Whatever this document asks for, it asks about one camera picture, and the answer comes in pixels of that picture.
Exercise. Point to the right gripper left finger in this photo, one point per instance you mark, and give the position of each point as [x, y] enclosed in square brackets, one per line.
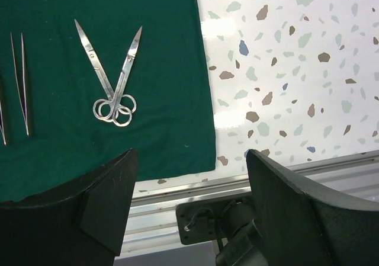
[80, 222]

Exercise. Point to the aluminium mounting rail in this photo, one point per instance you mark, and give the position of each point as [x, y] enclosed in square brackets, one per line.
[152, 226]

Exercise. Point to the dark green surgical cloth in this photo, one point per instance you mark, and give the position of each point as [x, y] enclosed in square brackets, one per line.
[83, 81]

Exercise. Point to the steel surgical scissors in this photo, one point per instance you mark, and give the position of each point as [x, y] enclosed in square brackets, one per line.
[99, 70]

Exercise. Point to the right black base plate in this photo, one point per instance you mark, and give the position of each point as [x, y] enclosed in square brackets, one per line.
[229, 222]

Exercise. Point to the steel tweezers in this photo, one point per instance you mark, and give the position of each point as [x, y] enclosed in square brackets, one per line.
[3, 117]
[21, 83]

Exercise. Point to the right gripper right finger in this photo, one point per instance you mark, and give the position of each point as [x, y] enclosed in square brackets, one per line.
[302, 222]

